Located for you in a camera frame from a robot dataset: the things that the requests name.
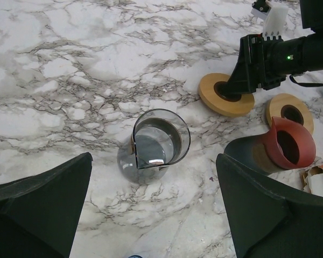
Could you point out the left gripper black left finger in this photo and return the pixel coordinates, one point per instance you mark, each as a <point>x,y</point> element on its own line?
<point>39,214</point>

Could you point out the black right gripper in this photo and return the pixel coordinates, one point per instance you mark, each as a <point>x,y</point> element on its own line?
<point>265,64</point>

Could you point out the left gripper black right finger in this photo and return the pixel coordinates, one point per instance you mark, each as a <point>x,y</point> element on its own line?
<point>268,218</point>

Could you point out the wooden ring coaster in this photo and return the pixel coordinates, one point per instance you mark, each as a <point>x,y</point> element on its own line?
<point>230,106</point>
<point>289,107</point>

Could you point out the clear grey glass carafe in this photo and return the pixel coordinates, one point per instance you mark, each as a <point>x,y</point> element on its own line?
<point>159,139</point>

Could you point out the blue cone dripper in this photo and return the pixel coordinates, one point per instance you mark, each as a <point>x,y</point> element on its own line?
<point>135,256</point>

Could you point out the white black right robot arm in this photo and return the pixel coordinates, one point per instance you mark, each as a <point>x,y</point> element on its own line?
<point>312,18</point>

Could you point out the orange coffee filter box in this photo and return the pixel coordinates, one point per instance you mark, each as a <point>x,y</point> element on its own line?
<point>312,180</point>

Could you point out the red and black carafe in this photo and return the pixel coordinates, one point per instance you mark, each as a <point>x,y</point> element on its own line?
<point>286,145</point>

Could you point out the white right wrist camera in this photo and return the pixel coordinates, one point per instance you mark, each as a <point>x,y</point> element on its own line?
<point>273,15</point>

